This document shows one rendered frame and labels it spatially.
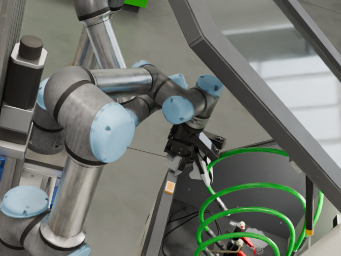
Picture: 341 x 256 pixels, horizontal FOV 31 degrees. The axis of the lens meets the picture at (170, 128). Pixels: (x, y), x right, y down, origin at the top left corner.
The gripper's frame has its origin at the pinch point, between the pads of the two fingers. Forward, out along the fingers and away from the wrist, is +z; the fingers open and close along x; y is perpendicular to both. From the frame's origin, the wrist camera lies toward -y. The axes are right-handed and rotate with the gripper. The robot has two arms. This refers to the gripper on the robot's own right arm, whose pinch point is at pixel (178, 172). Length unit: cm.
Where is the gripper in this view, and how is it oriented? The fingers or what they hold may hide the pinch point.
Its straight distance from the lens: 190.1
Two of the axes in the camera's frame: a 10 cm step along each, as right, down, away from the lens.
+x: -1.7, 5.6, -8.1
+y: -9.3, -3.5, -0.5
